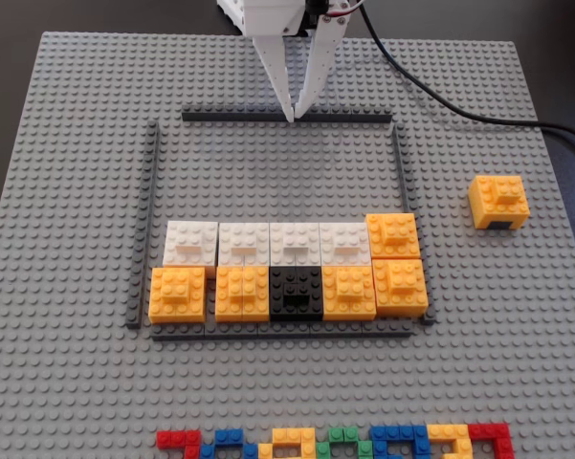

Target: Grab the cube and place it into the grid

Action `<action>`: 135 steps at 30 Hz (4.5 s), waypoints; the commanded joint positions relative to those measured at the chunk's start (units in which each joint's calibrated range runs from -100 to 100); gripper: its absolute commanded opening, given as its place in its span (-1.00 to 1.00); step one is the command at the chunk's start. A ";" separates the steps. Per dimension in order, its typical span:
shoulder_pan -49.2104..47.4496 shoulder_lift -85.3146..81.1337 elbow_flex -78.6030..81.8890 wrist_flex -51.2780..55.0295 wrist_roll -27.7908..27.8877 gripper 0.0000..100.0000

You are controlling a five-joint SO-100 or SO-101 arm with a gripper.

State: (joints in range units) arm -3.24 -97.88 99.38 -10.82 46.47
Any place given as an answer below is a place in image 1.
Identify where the red lego brick shape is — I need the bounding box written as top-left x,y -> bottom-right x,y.
156,429 -> 204,451
468,422 -> 515,459

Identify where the green lego brick shape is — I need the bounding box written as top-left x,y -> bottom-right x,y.
315,426 -> 375,459

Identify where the black lego cube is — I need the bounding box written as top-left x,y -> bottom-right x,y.
268,265 -> 325,323

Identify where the white lego cube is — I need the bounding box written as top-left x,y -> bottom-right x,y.
319,221 -> 372,267
268,221 -> 323,269
217,221 -> 272,269
163,220 -> 220,269

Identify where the black cable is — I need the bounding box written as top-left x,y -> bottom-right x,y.
356,0 -> 575,166

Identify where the yellow lego cube dark slot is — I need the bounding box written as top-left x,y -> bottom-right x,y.
467,174 -> 531,231

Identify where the blue lego brick shape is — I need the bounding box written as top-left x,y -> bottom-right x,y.
199,428 -> 260,459
369,425 -> 432,459

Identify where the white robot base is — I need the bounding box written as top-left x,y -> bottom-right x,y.
216,0 -> 245,35

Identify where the gray lego baseplate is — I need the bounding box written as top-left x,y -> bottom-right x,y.
0,31 -> 575,459

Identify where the yellow lego brick shape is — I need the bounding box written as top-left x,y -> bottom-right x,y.
257,426 -> 318,459
427,424 -> 474,459

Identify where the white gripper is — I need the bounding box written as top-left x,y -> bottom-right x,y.
241,0 -> 351,124

